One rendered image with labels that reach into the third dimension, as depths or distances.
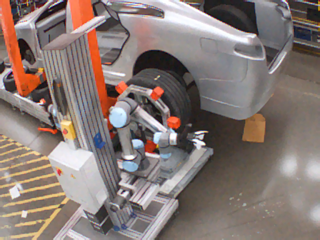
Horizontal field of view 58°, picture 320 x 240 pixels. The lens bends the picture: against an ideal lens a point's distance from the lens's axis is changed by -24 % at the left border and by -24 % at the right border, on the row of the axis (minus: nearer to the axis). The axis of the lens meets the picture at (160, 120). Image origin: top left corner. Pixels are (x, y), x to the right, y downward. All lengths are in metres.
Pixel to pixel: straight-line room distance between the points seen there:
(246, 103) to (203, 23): 0.83
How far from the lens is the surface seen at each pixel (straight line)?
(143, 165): 2.81
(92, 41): 3.32
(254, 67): 3.03
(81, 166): 2.37
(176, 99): 3.20
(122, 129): 2.44
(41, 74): 5.35
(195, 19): 3.09
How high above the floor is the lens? 2.75
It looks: 36 degrees down
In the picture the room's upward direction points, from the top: 9 degrees counter-clockwise
